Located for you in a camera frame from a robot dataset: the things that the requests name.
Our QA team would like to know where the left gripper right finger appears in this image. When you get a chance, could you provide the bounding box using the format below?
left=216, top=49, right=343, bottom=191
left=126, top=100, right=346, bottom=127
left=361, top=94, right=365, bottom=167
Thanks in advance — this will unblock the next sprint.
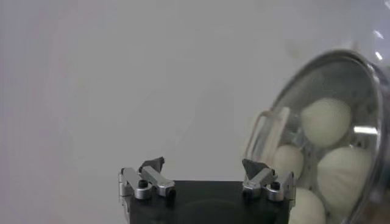
left=241, top=158, right=296, bottom=203

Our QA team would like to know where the white steamed baozi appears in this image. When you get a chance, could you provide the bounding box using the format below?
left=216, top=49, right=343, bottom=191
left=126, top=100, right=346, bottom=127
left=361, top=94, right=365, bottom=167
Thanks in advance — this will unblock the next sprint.
left=288, top=187, right=327, bottom=224
left=272, top=144, right=305, bottom=180
left=300, top=97, right=353, bottom=149
left=316, top=146, right=374, bottom=219

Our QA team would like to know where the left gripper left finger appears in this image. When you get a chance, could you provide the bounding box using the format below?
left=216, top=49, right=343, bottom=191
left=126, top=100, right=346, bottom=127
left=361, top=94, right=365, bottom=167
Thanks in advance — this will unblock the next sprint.
left=118, top=156, right=177, bottom=208

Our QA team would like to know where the round glass pot lid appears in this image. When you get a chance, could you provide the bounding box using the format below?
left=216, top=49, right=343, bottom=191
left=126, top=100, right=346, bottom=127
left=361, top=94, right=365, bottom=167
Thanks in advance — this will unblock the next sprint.
left=243, top=48, right=390, bottom=224

